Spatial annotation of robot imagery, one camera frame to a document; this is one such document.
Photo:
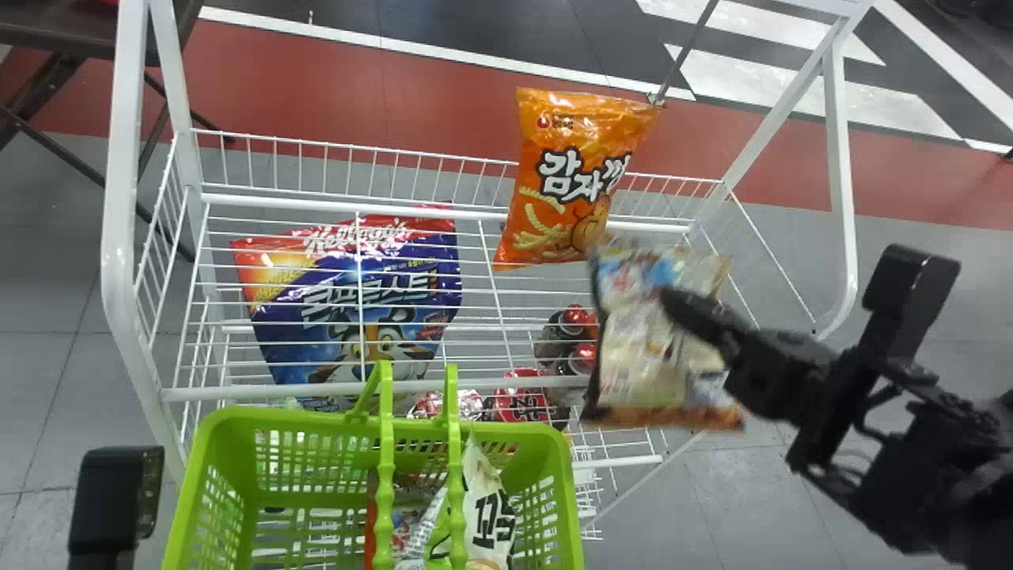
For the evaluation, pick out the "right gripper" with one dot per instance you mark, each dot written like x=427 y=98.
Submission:
x=779 y=372

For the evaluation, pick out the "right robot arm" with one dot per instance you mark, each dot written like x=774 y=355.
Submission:
x=942 y=467

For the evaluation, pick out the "black bottle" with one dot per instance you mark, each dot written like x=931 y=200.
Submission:
x=582 y=360
x=574 y=321

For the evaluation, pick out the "red noodle cup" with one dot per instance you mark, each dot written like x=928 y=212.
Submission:
x=431 y=405
x=522 y=400

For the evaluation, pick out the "orange snack packet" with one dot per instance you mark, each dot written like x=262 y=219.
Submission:
x=571 y=150

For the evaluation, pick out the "white snack packet black print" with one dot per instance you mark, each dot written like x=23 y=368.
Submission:
x=491 y=514

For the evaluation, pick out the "blue cereal bag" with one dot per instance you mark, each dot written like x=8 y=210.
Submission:
x=340 y=301

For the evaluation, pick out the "red snack packet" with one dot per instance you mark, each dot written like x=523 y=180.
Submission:
x=372 y=526

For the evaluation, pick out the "green basket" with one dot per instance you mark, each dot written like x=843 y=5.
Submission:
x=237 y=459

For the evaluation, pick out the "dark side table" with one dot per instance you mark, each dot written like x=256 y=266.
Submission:
x=47 y=32

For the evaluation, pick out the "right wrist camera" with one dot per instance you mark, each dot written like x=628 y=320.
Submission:
x=910 y=289

